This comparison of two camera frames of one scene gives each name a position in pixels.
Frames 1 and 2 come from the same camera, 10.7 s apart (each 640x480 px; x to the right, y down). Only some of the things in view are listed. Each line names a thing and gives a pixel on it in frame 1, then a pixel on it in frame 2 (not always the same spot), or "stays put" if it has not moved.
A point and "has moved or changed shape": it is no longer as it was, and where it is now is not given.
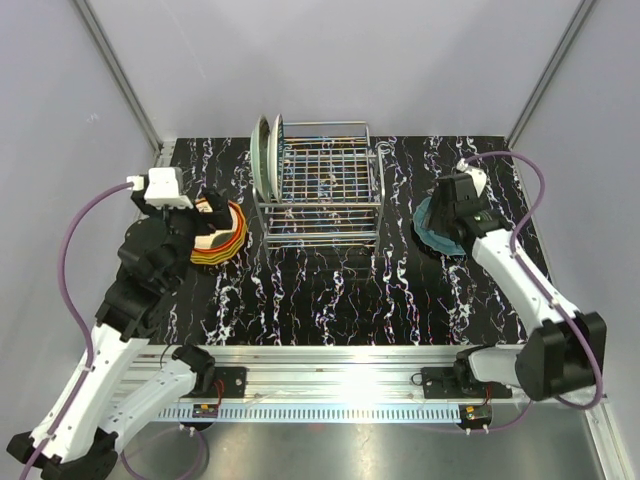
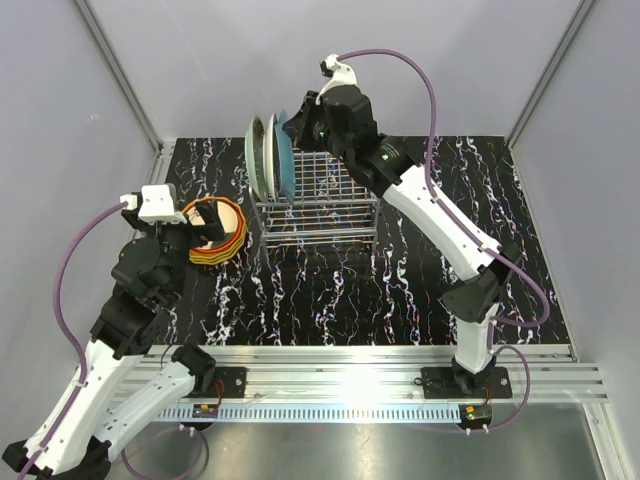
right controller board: (475, 415) stays put
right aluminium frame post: (574, 25) stays put
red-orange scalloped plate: (239, 231) stays put
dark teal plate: (437, 240) has moved or changed shape
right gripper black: (435, 211) → (298, 125)
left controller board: (205, 410) stays put
